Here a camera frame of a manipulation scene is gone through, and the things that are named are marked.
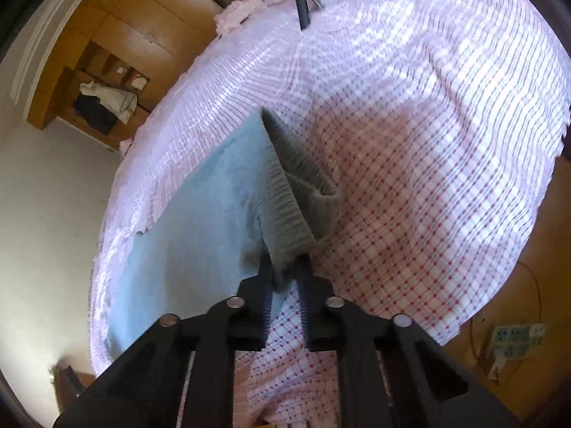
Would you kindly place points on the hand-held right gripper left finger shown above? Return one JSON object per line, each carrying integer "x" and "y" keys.
{"x": 264, "y": 286}

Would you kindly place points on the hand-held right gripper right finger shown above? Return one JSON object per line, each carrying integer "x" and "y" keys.
{"x": 305, "y": 286}

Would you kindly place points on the light blue sweater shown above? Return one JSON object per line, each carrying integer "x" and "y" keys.
{"x": 200, "y": 214}

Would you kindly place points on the pink checked bed sheet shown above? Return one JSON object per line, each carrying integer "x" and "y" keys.
{"x": 401, "y": 151}

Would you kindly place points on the white power strip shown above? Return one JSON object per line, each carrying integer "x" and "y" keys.
{"x": 513, "y": 339}

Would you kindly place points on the pile of clothes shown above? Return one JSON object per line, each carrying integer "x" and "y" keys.
{"x": 107, "y": 103}

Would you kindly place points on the pink frilled pillow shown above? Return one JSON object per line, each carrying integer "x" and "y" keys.
{"x": 236, "y": 11}

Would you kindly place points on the wooden wardrobe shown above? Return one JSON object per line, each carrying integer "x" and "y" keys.
{"x": 120, "y": 35}

